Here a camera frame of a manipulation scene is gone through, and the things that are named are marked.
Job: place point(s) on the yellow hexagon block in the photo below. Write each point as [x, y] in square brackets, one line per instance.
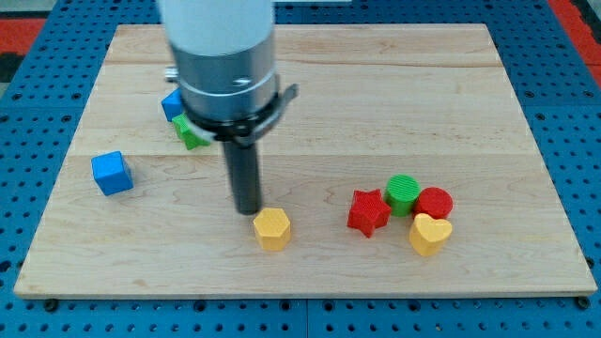
[272, 229]

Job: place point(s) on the blue block behind arm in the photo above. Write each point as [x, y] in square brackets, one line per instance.
[172, 105]

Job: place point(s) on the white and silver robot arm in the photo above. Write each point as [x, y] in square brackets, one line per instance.
[224, 52]

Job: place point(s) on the yellow heart block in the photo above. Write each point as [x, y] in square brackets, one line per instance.
[427, 235]

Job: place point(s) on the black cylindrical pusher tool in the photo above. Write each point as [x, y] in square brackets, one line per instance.
[244, 177]

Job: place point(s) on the red star block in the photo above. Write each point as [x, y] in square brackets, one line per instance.
[368, 212]

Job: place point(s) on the green cylinder block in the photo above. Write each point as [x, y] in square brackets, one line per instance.
[401, 194]

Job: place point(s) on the wooden board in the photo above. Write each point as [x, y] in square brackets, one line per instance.
[430, 101]

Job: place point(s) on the green star block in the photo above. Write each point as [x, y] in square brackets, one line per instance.
[186, 135]

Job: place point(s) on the red cylinder block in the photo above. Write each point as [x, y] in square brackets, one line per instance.
[435, 202]

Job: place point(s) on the blue cube block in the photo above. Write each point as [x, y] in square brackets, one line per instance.
[111, 173]

